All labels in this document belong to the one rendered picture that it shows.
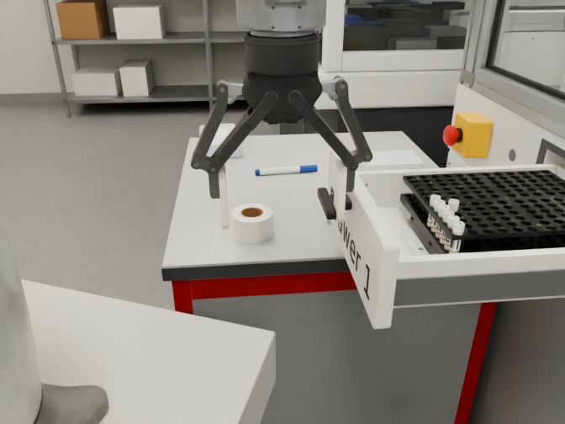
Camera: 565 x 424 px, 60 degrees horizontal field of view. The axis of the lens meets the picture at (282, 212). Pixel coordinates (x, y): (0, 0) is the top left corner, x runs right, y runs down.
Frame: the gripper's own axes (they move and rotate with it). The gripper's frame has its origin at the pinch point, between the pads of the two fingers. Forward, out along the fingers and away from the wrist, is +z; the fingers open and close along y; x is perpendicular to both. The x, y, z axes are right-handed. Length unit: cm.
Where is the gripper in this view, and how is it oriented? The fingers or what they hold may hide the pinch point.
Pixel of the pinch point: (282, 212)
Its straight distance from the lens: 58.3
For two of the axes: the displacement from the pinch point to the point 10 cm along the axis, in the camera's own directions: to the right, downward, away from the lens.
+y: 9.9, -0.5, 0.9
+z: 0.0, 8.9, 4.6
